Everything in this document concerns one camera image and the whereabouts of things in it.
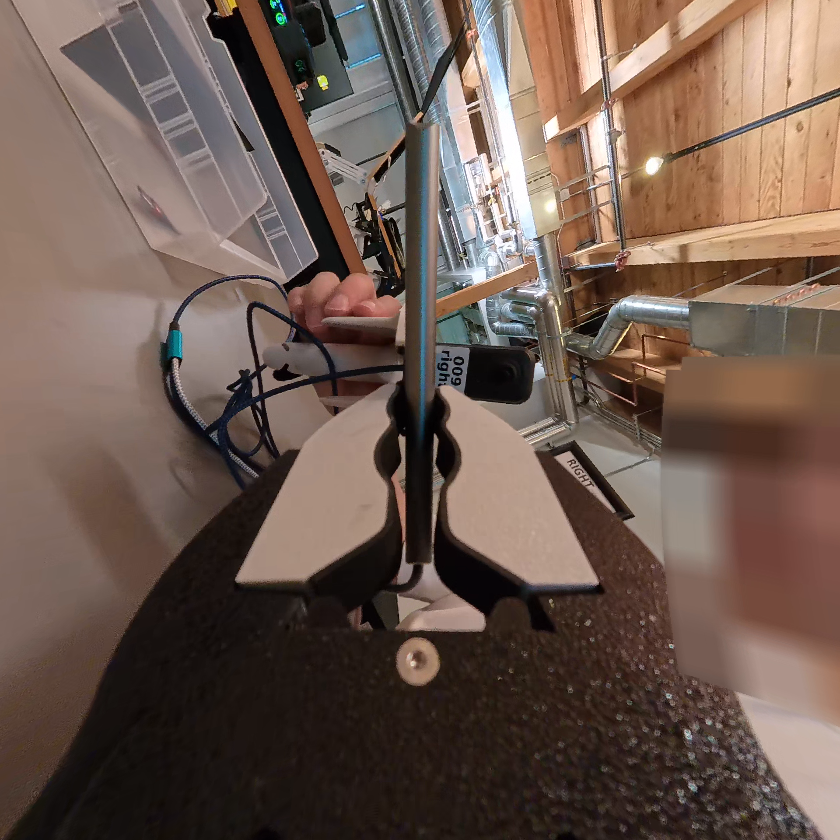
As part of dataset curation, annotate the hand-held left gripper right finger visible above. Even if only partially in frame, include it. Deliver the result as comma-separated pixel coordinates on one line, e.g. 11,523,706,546
430,385,602,618

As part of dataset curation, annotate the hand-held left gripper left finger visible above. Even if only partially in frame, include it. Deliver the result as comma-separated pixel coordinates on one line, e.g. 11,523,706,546
234,384,404,613

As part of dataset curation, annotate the grey usb hub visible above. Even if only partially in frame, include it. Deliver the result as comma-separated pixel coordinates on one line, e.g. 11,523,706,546
403,120,442,567

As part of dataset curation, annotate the blue multi-head usb cable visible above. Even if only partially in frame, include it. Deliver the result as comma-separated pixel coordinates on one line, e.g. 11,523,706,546
159,274,404,490

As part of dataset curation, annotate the clear plastic bin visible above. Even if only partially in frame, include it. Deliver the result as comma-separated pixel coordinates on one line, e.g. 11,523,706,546
13,0,320,280

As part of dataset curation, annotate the red plug black usb cable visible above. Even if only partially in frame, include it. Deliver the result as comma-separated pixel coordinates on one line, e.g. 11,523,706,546
134,187,178,234

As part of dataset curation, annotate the person's right hand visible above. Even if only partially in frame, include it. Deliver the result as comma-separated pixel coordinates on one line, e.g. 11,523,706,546
287,271,403,332

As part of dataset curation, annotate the black framed sign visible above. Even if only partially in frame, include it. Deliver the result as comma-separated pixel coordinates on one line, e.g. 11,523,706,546
548,441,636,522

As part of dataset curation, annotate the silver elbow duct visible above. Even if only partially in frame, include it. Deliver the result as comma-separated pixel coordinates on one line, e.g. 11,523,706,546
567,295,693,361

